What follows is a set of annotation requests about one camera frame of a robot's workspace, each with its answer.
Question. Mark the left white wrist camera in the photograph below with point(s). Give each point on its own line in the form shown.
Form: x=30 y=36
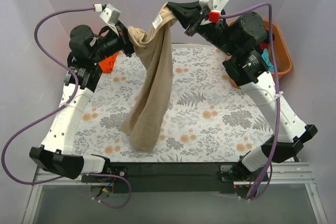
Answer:
x=110 y=14

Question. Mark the floral table mat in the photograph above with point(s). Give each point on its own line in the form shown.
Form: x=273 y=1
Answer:
x=207 y=119

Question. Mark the black t shirt in basket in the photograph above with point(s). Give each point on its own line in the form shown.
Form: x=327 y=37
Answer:
x=267 y=40

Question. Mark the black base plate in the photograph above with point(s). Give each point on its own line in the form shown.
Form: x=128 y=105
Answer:
x=160 y=177

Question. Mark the turquoise garment in basket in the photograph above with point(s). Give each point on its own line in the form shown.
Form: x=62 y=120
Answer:
x=265 y=56

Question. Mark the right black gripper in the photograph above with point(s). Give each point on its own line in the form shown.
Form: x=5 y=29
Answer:
x=195 y=21

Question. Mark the aluminium mounting rail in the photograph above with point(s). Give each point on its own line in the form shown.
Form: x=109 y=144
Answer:
x=287 y=195

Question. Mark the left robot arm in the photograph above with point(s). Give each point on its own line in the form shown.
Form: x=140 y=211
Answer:
x=87 y=51

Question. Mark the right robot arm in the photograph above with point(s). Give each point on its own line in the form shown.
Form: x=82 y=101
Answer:
x=241 y=41

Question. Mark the orange plastic basket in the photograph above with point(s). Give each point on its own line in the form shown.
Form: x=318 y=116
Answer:
x=283 y=61

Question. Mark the beige t shirt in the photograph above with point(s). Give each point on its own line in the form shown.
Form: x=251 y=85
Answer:
x=154 y=49

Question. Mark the red garment in basket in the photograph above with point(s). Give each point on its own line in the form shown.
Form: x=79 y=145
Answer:
x=263 y=45

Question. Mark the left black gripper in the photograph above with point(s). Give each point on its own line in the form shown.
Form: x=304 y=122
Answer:
x=125 y=41

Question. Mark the folded orange t shirt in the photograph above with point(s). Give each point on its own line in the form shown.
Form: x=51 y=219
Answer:
x=108 y=63

